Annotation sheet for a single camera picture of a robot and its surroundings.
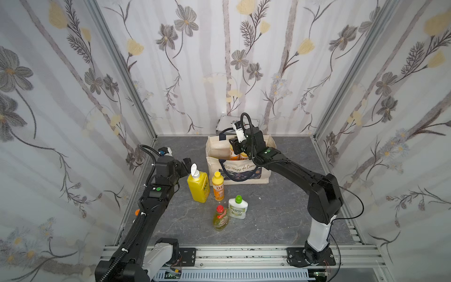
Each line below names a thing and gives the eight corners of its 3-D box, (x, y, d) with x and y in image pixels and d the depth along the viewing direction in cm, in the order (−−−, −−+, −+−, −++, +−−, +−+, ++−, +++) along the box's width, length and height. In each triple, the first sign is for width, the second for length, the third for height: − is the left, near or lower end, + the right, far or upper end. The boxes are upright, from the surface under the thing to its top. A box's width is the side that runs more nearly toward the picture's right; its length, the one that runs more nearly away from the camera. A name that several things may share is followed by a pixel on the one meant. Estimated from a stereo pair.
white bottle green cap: (228, 219, 86) (228, 204, 72) (228, 211, 89) (228, 195, 74) (245, 219, 86) (248, 204, 72) (244, 211, 89) (247, 195, 74)
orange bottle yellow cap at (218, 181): (214, 200, 92) (211, 179, 75) (218, 192, 95) (215, 170, 78) (222, 203, 91) (220, 182, 74) (225, 195, 94) (224, 173, 77)
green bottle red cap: (215, 230, 83) (212, 218, 70) (219, 217, 87) (217, 204, 74) (224, 233, 83) (224, 221, 70) (228, 220, 86) (228, 207, 73)
